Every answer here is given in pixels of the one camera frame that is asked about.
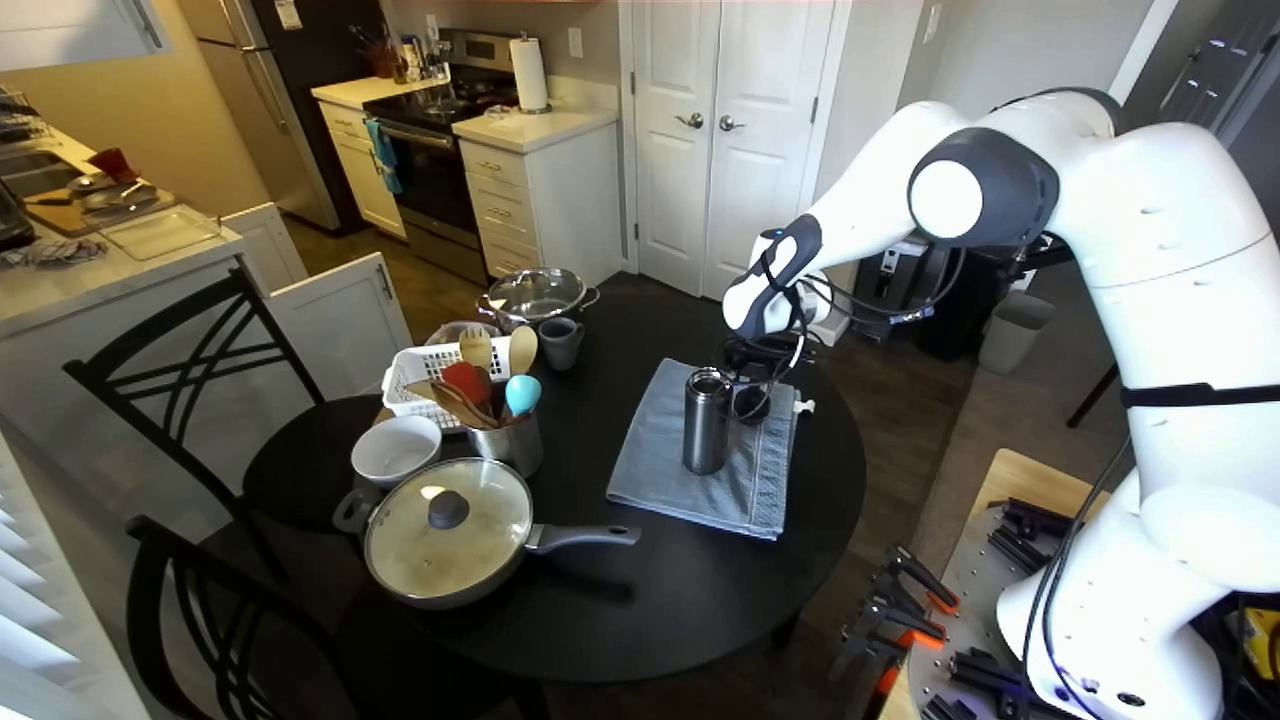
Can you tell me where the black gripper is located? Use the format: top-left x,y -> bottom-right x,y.
722,337 -> 808,389

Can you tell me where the black bottle lid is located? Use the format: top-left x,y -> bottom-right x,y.
730,385 -> 770,424

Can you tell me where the dark steel bottle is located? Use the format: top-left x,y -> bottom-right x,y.
683,366 -> 729,476

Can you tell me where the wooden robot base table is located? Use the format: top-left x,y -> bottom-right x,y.
871,448 -> 1091,720

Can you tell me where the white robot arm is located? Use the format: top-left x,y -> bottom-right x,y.
722,87 -> 1280,720

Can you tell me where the round black table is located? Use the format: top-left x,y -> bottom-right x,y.
239,286 -> 871,688

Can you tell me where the light blue towel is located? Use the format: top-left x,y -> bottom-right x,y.
607,359 -> 812,541

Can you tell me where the grey mug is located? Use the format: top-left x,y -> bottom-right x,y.
538,316 -> 584,372

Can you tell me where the grey trash bin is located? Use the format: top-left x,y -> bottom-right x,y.
980,294 -> 1053,372

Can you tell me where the black orange clamp upper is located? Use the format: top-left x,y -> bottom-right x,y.
871,547 -> 958,621

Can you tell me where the black orange clamp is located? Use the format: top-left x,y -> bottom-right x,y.
832,596 -> 949,696
871,547 -> 958,621

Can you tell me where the steel utensil holder cup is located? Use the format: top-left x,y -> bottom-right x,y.
471,417 -> 545,476

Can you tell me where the white double door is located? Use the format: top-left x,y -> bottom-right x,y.
623,0 -> 847,295

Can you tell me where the black orange clamp lower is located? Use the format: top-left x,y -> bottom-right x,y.
832,596 -> 949,696

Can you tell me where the white kitchen cabinet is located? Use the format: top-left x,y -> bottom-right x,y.
455,113 -> 623,286

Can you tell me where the red spatula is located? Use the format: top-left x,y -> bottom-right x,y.
440,359 -> 497,417

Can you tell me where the white lidded frying pan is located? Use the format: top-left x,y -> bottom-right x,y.
333,458 -> 640,608

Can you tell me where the white bowl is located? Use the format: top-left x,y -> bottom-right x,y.
348,417 -> 440,485

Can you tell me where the paper towel roll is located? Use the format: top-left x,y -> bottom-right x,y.
509,38 -> 548,113

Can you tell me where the steel oven stove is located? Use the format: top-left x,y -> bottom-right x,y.
367,29 -> 516,286

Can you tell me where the black chair by counter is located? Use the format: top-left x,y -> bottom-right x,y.
60,262 -> 328,527

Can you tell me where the black chair near window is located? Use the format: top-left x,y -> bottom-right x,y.
127,516 -> 548,720

